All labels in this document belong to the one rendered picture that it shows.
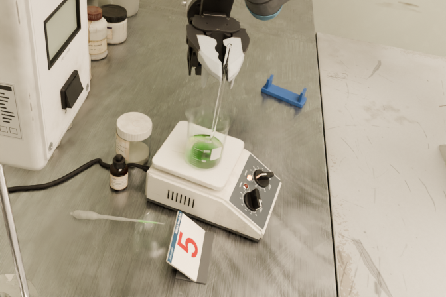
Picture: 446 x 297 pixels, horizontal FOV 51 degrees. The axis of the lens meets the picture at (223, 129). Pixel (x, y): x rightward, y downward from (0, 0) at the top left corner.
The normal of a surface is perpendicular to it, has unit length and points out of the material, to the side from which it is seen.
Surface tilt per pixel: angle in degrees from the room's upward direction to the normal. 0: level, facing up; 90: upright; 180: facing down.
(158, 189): 90
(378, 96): 0
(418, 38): 90
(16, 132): 90
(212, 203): 90
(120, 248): 0
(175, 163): 0
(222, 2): 122
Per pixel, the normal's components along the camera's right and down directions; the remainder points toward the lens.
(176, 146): 0.15, -0.76
